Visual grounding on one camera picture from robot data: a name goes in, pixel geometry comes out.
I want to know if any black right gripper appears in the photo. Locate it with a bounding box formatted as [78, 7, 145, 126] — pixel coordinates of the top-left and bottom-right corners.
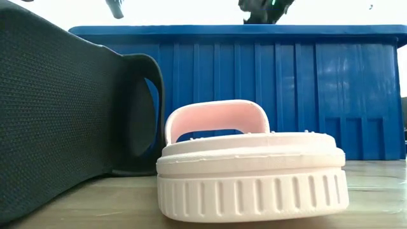
[238, 0, 295, 25]

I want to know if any black foam slide sandal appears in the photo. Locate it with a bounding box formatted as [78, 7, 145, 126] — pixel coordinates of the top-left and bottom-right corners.
[0, 6, 166, 225]

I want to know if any pink foam slide sandal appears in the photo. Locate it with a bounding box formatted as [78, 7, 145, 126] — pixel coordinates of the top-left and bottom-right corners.
[155, 99, 350, 223]

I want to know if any blue ribbed plastic bin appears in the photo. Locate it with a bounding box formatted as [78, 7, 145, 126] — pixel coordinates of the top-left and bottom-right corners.
[68, 24, 407, 161]

